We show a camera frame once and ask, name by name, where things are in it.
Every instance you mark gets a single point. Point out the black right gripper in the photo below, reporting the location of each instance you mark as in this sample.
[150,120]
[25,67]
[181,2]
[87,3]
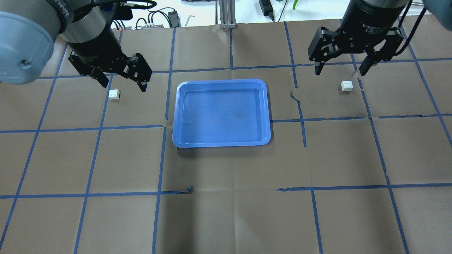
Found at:
[369,17]

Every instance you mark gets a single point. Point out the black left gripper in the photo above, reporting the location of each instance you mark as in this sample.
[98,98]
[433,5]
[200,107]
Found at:
[97,45]

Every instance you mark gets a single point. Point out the white block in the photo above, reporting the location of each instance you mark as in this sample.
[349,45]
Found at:
[114,94]
[346,86]

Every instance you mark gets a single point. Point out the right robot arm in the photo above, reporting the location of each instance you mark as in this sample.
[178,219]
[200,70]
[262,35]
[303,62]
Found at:
[441,9]

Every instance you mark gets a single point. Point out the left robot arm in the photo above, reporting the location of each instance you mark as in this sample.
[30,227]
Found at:
[29,29]

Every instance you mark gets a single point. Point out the blue plastic tray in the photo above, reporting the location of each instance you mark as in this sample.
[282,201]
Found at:
[221,113]

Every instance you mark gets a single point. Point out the black power brick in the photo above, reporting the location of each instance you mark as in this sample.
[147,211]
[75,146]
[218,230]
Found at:
[174,20]

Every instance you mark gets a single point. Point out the black power adapter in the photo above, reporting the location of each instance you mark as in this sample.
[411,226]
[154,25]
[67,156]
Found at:
[266,8]

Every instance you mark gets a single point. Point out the aluminium frame post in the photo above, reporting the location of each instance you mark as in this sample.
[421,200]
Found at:
[227,14]

